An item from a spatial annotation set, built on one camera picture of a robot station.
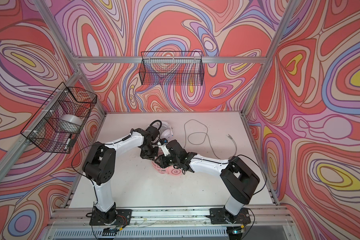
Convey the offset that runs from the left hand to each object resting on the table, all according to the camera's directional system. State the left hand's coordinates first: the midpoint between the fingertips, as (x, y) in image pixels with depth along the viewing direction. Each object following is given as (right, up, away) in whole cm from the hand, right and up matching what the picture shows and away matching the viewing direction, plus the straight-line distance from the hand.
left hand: (157, 157), depth 92 cm
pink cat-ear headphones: (+9, -5, -12) cm, 16 cm away
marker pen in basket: (-40, +12, -20) cm, 47 cm away
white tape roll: (-38, +21, -22) cm, 49 cm away
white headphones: (+5, +17, +4) cm, 18 cm away
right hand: (+2, -1, -9) cm, 9 cm away
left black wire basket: (-44, +20, -22) cm, 53 cm away
